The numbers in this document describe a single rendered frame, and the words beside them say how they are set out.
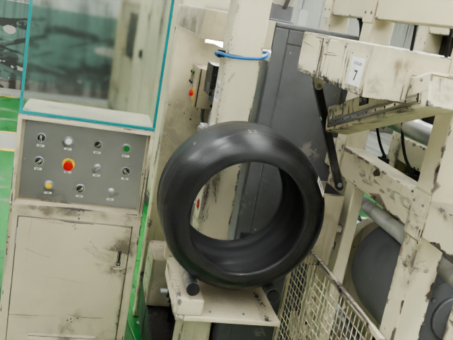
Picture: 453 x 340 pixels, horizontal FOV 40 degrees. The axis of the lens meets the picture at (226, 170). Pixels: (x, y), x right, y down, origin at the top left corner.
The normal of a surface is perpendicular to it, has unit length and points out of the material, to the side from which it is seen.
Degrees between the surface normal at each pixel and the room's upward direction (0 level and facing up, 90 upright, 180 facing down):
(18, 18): 90
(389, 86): 90
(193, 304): 90
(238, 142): 45
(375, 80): 90
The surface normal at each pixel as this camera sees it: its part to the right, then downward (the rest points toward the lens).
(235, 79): 0.19, 0.27
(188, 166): -0.40, -0.27
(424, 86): -0.97, -0.12
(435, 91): 0.23, -0.04
